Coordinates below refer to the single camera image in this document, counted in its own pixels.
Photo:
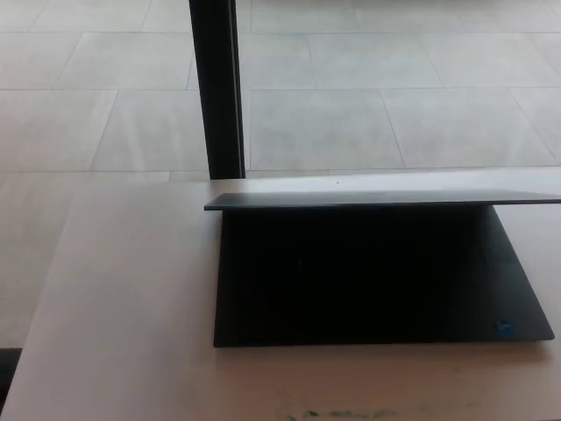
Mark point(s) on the silver laptop with round logo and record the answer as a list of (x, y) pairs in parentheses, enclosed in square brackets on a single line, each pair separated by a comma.
[(372, 280)]

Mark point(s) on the black vertical post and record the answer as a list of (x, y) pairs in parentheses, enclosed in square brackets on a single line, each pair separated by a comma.
[(218, 87)]

